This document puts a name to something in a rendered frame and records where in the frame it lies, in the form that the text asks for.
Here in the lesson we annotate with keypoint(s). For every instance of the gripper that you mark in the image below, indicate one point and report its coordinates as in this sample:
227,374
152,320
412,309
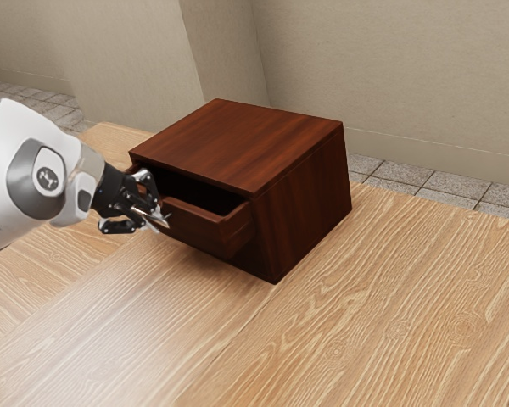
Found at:
109,191

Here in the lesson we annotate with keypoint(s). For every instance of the dark brown wooden drawer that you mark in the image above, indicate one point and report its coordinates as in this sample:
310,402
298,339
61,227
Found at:
203,233

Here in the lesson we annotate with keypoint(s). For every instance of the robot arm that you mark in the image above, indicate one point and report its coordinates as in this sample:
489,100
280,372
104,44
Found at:
25,140

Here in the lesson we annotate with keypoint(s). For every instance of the dark brown wooden cabinet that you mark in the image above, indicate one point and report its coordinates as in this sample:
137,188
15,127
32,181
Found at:
246,144

